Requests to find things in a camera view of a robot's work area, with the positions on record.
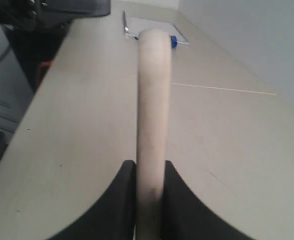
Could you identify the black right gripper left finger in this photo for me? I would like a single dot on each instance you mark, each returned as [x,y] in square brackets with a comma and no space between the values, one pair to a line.
[112,216]

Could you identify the dark equipment beside table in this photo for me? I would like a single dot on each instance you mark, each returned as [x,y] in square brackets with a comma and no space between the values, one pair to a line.
[31,33]

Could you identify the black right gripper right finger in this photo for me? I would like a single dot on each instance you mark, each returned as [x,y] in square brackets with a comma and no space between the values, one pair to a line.
[185,217]

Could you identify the wooden paint brush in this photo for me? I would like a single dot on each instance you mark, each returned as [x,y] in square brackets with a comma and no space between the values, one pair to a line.
[153,93]

